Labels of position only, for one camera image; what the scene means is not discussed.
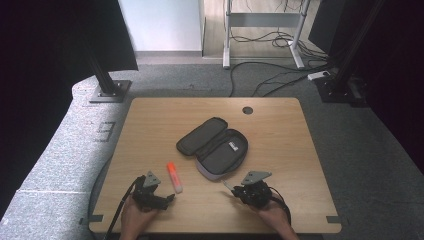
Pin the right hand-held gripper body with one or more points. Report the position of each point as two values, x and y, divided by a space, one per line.
255 193

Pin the black curtain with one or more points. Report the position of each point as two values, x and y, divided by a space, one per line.
50 66
393 83

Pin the black metal stand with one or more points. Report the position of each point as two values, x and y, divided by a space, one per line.
108 86
340 86

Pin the grey tape strip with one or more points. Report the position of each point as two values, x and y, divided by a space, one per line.
333 219
96 218

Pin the silver pen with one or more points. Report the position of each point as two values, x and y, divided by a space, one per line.
227 185

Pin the black pencil case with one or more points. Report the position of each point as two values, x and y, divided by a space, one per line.
213 146

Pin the white power strip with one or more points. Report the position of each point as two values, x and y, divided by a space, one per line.
318 75

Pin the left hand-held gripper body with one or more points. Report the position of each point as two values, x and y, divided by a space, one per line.
146 196

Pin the orange highlighter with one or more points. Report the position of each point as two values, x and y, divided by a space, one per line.
174 177

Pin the white usb stick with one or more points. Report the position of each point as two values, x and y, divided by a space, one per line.
233 146

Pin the person's right hand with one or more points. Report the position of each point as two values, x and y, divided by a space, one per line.
273 216

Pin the person's left hand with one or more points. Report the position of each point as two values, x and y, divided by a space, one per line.
136 220

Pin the white desk frame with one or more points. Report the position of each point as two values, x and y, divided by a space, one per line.
263 20

